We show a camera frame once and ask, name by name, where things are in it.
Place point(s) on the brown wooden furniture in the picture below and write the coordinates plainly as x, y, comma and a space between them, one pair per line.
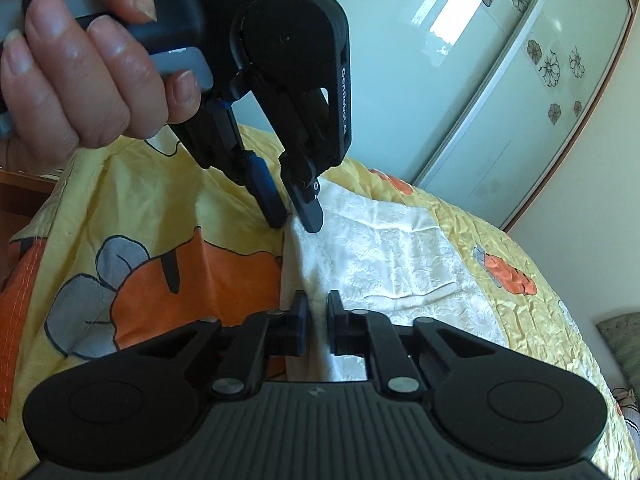
15, 210

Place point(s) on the person's left hand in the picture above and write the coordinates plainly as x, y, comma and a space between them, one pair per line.
85, 90

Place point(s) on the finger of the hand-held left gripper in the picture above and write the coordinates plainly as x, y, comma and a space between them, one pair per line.
262, 185
305, 195

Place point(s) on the patterned pillow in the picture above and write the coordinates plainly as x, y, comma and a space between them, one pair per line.
622, 340

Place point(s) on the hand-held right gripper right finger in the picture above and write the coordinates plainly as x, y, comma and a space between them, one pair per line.
334, 316

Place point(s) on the yellow carrot print bedspread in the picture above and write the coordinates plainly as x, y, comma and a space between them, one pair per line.
150, 200

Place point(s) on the white pants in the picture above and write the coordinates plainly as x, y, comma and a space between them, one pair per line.
380, 260

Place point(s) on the floral glass wardrobe door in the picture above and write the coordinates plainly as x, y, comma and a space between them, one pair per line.
545, 110
425, 85

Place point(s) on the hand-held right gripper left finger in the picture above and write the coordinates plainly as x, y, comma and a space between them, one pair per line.
300, 312

